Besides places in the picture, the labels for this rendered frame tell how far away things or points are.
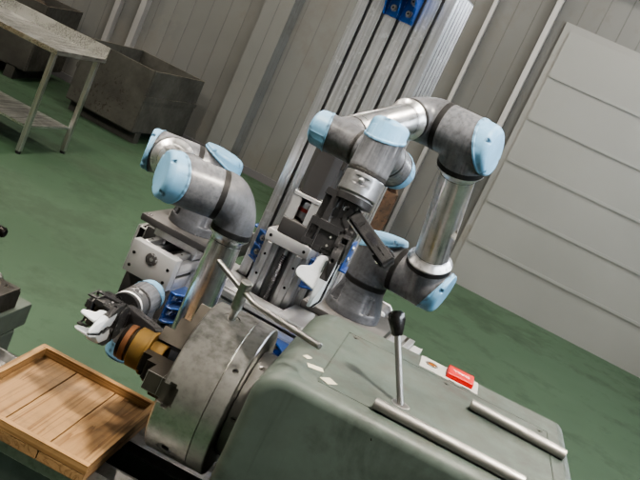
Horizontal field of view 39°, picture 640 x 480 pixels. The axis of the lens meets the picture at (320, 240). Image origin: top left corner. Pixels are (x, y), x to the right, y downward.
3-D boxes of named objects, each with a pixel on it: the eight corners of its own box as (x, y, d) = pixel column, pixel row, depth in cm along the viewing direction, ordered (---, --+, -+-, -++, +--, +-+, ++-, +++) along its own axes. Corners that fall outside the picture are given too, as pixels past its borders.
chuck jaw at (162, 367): (199, 371, 176) (180, 386, 164) (189, 393, 177) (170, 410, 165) (150, 346, 177) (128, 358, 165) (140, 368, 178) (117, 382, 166)
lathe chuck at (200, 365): (228, 416, 199) (278, 298, 187) (168, 496, 170) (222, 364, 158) (192, 397, 200) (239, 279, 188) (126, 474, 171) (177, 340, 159)
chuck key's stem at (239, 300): (219, 327, 174) (239, 278, 170) (229, 327, 176) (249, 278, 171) (225, 334, 173) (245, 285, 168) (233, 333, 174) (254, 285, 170)
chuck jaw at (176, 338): (207, 369, 183) (235, 319, 187) (206, 362, 178) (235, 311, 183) (159, 344, 184) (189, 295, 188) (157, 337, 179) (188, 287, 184)
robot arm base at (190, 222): (183, 213, 258) (196, 182, 256) (228, 237, 255) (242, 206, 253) (159, 217, 244) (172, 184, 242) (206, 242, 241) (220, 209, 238)
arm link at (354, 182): (384, 189, 167) (384, 182, 159) (373, 210, 167) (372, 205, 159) (348, 170, 168) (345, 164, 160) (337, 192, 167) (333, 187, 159)
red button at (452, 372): (470, 384, 195) (474, 376, 194) (470, 392, 189) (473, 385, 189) (445, 371, 195) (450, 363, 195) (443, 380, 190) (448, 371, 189)
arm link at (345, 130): (419, 81, 215) (313, 100, 174) (459, 100, 211) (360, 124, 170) (403, 126, 220) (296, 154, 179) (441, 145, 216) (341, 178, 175)
